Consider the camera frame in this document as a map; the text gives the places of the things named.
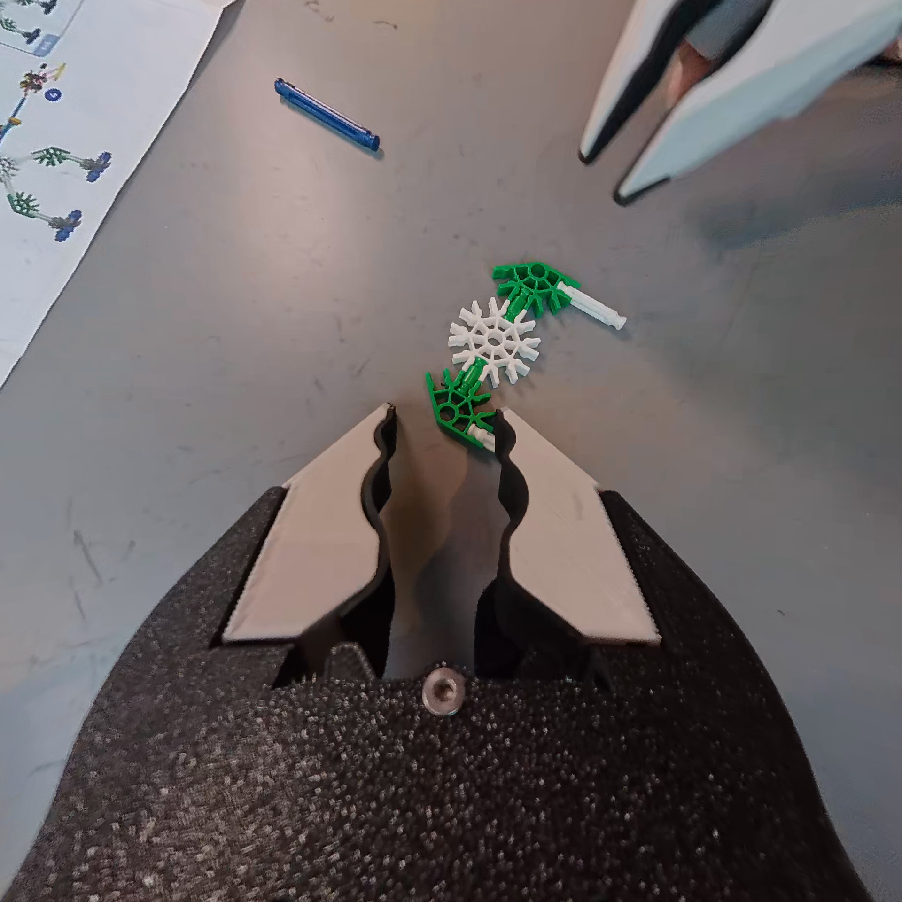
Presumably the person's right hand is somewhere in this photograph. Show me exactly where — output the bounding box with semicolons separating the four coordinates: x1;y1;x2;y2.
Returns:
664;41;707;108

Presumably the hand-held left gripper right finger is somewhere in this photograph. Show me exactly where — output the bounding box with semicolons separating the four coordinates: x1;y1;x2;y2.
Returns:
471;409;662;675

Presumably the white snowflake toy connector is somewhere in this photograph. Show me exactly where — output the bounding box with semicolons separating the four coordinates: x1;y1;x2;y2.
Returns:
449;296;542;386

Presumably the toy instruction poster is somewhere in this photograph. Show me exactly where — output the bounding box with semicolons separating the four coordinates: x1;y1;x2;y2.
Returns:
0;0;235;390

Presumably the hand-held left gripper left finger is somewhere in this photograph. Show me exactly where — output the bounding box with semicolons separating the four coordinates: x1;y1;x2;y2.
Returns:
222;405;398;675

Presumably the grey desk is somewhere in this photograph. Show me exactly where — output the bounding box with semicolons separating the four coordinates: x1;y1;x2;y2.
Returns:
0;0;902;902

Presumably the green toy connector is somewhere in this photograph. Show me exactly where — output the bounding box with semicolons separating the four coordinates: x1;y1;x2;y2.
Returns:
492;260;580;319
425;364;497;441

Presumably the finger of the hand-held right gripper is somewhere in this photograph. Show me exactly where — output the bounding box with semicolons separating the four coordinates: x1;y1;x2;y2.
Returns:
614;0;902;207
578;0;720;164

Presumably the blue toy rod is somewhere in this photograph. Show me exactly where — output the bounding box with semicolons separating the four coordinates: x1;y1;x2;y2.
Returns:
274;78;383;153

